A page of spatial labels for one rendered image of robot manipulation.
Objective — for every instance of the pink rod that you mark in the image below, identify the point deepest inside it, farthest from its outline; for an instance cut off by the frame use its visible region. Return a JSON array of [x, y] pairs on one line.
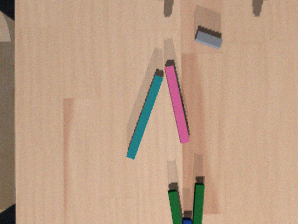
[[177, 105]]

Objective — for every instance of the small blue cube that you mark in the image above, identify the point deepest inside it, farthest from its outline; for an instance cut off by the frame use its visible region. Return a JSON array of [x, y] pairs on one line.
[[186, 220]]

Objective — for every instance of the turquoise rod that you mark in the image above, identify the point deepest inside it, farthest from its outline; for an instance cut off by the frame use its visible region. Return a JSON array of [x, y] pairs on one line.
[[144, 117]]

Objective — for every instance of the green rod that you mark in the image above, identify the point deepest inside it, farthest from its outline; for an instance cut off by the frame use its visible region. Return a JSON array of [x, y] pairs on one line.
[[174, 206], [198, 203]]

